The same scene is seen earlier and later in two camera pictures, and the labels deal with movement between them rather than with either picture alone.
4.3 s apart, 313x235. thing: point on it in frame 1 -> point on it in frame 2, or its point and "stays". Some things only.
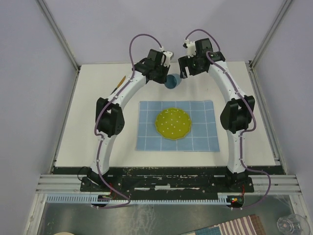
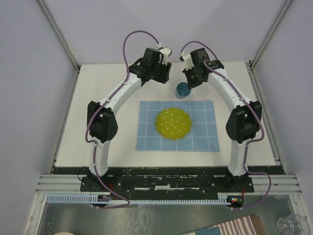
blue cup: x=173 y=80 -> x=182 y=90
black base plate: x=165 y=181 stays
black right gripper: x=184 y=61 -> x=191 y=83
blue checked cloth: x=202 y=137 stays
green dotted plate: x=173 y=123 stays
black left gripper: x=163 y=80 stays
